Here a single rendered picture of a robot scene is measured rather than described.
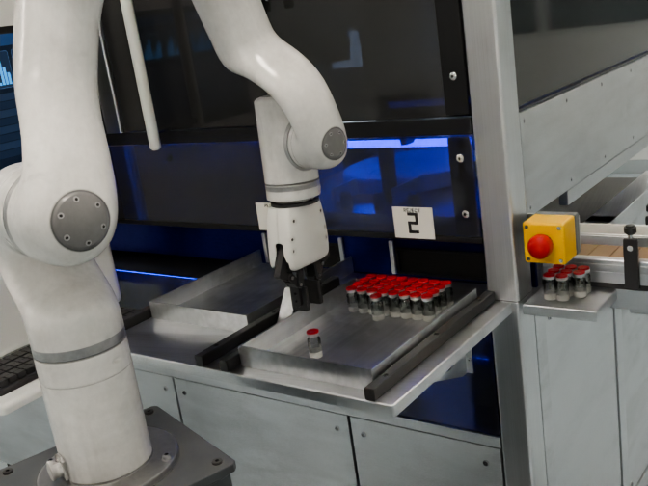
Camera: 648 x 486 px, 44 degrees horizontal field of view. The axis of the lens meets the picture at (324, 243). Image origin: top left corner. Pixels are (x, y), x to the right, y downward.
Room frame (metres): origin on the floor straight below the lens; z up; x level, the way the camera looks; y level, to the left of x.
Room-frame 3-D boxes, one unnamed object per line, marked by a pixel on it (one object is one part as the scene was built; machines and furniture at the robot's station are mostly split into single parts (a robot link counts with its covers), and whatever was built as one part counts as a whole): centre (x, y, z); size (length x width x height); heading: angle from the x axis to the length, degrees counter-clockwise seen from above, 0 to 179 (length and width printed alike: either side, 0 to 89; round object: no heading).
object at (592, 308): (1.33, -0.42, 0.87); 0.14 x 0.13 x 0.02; 142
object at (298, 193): (1.23, 0.03, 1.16); 0.09 x 0.08 x 0.03; 141
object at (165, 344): (1.42, 0.06, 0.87); 0.70 x 0.48 x 0.02; 52
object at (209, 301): (1.58, 0.15, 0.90); 0.34 x 0.26 x 0.04; 142
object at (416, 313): (1.35, -0.10, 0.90); 0.18 x 0.02 x 0.05; 52
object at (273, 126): (1.22, 0.03, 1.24); 0.09 x 0.08 x 0.13; 38
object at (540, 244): (1.27, -0.35, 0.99); 0.04 x 0.04 x 0.04; 52
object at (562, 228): (1.31, -0.38, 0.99); 0.08 x 0.07 x 0.07; 142
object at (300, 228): (1.22, 0.04, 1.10); 0.10 x 0.08 x 0.11; 141
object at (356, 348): (1.28, -0.04, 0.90); 0.34 x 0.26 x 0.04; 141
